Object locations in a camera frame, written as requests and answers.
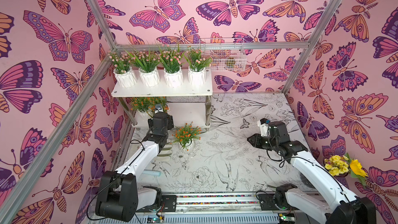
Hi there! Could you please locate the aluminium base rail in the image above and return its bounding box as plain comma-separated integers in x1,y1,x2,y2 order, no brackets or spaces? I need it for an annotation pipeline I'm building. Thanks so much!
83,191,343,224

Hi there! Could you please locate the white two-tier rack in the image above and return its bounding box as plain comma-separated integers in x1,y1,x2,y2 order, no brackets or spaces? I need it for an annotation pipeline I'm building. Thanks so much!
112,69,213,128

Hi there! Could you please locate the yellow sunflower bouquet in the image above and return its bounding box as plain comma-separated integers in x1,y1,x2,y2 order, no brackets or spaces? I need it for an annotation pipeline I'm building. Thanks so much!
323,153,369,186

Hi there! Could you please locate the light blue tube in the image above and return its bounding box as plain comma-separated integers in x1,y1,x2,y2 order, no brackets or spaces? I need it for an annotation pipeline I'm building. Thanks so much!
143,170,162,177

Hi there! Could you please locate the white wire basket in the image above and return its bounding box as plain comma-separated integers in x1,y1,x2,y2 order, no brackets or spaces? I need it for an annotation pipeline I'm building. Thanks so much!
200,36,247,73

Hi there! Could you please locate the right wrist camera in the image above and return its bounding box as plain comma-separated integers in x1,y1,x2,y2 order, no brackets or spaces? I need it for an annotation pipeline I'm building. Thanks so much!
257,118,270,137

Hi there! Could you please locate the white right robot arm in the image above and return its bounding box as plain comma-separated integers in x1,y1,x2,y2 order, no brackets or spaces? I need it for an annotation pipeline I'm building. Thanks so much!
247,118,377,224

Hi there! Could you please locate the pink flower pot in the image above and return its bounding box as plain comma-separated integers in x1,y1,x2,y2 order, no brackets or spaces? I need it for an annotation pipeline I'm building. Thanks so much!
159,44,184,88
108,52,137,88
185,47,212,87
127,50,160,87

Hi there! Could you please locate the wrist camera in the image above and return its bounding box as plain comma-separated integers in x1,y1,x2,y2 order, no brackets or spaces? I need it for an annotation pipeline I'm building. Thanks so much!
154,104,164,114
257,118,270,137

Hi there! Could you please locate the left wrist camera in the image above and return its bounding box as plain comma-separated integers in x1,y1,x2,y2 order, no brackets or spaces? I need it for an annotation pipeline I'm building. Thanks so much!
154,104,164,114

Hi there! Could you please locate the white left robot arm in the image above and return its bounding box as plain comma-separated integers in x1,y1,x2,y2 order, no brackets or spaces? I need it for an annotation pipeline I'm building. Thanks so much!
95,112,174,222

